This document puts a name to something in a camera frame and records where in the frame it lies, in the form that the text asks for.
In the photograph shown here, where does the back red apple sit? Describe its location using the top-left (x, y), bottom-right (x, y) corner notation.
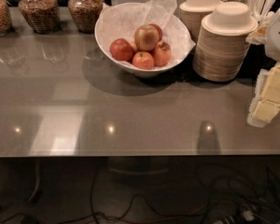
top-left (149, 23), bottom-right (163, 41)

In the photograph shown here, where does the black floor cable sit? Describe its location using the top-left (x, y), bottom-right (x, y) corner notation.
top-left (0, 161), bottom-right (280, 224)

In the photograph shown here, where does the white paper bowl liner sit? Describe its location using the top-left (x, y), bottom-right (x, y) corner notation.
top-left (96, 0), bottom-right (197, 69)

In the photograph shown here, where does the middle glass cereal jar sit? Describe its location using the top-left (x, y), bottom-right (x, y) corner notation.
top-left (18, 0), bottom-right (60, 34)

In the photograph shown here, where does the left red apple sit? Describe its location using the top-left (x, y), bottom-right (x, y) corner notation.
top-left (109, 38), bottom-right (134, 62)

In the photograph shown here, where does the right red apple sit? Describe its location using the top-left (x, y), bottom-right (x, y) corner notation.
top-left (150, 41), bottom-right (172, 67)

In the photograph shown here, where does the front red apple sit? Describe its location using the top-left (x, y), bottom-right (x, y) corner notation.
top-left (132, 51), bottom-right (154, 70)

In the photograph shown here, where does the right glass cereal jar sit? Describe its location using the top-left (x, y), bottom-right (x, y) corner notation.
top-left (67, 0), bottom-right (104, 34)

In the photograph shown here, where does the white power adapter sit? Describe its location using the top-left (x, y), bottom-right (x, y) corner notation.
top-left (242, 210), bottom-right (255, 222)

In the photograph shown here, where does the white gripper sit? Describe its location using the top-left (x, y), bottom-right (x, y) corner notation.
top-left (246, 8), bottom-right (280, 128)

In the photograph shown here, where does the front stack of paper bowls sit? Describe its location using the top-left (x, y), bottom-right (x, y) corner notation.
top-left (193, 2), bottom-right (258, 82)

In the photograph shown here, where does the white ceramic bowl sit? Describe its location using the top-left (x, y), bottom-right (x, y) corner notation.
top-left (94, 2), bottom-right (194, 78)

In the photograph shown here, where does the red yellow apple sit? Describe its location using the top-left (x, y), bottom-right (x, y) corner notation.
top-left (134, 24), bottom-right (159, 51)

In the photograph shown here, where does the stack of paper bowls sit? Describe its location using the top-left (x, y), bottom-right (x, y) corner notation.
top-left (193, 2), bottom-right (258, 82)
top-left (179, 0), bottom-right (220, 42)

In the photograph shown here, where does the rear stack of paper bowls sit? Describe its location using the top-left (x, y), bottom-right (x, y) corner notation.
top-left (179, 0), bottom-right (220, 42)

